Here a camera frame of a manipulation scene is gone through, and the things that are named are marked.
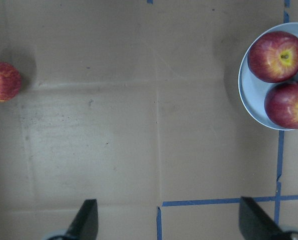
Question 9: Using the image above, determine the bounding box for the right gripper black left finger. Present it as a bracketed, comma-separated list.
[65, 199, 98, 240]

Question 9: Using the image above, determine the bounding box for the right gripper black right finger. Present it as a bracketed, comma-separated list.
[239, 196, 298, 240]

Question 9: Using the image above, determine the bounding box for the red apple carried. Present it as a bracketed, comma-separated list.
[0, 61, 21, 103]

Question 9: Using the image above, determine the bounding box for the red apple front on plate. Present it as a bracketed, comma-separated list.
[264, 81, 298, 129]

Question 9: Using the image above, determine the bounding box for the red apple on plate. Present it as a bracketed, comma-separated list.
[247, 31, 298, 83]
[264, 81, 298, 129]

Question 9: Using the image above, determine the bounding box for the light blue plate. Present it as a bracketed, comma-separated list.
[238, 22, 298, 131]

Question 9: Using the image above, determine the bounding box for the red apple left on plate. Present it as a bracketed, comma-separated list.
[247, 31, 298, 83]

